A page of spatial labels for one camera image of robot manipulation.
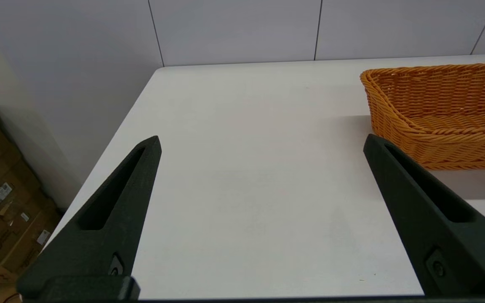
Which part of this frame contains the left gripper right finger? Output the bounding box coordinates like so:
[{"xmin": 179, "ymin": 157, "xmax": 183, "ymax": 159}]
[{"xmin": 363, "ymin": 133, "xmax": 485, "ymax": 297}]

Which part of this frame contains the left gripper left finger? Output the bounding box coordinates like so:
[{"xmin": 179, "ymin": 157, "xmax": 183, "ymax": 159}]
[{"xmin": 16, "ymin": 135, "xmax": 163, "ymax": 300}]

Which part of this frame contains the orange wicker basket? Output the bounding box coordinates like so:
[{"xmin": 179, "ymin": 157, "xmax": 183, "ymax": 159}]
[{"xmin": 360, "ymin": 62, "xmax": 485, "ymax": 171}]

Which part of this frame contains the cardboard box with small labels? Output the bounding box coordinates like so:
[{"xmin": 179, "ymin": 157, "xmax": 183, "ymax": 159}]
[{"xmin": 0, "ymin": 196, "xmax": 63, "ymax": 273}]

